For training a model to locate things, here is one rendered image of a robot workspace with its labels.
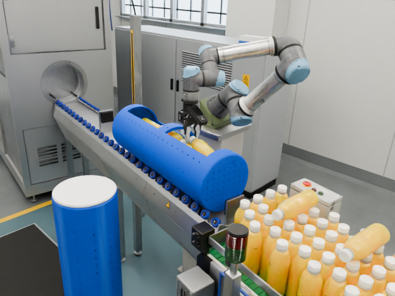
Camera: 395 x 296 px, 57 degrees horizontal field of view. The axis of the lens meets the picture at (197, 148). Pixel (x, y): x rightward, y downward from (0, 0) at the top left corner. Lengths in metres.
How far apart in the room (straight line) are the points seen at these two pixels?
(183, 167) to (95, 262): 0.58
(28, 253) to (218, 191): 1.66
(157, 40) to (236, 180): 2.66
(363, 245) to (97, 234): 1.06
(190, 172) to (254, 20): 3.04
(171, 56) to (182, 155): 2.38
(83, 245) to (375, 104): 3.29
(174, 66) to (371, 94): 2.05
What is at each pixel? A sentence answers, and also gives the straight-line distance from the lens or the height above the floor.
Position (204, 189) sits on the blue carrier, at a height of 1.10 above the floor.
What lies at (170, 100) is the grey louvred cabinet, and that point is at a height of 0.77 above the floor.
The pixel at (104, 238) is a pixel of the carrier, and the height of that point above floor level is 0.84.
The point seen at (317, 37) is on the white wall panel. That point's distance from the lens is 4.37.
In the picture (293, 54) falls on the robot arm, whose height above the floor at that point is 1.63.
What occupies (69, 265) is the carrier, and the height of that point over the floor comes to 0.71.
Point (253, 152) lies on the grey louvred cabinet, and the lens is 3.44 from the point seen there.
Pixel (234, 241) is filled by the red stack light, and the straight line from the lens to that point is 1.06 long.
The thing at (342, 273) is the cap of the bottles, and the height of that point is 1.11.
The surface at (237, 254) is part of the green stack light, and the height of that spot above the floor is 1.19.
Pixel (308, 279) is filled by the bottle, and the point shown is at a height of 1.07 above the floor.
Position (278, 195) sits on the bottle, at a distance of 1.63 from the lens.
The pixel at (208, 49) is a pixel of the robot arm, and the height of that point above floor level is 1.63.
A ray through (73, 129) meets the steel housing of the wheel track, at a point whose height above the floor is 0.86.
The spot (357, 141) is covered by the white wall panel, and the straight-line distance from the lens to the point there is 4.35.
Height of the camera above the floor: 1.88
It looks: 23 degrees down
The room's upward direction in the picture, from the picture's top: 3 degrees clockwise
